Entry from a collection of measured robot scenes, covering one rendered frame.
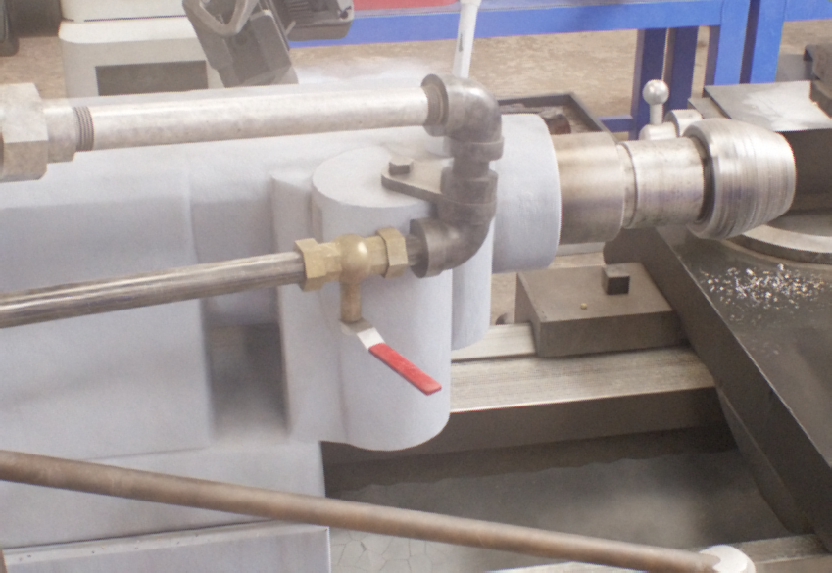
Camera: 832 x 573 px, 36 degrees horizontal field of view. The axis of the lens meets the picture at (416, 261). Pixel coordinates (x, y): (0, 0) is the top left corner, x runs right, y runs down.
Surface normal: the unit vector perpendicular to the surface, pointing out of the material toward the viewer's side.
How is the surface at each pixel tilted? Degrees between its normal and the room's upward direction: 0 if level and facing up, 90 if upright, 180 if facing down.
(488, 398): 0
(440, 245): 63
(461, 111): 81
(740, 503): 14
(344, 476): 90
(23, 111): 56
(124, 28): 0
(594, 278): 0
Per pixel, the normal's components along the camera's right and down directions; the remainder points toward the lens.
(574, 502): -0.24, -0.77
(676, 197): 0.16, 0.34
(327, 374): -0.19, 0.44
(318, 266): 0.37, -0.07
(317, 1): -0.41, 0.59
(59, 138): 0.49, 0.28
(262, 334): 0.00, -0.88
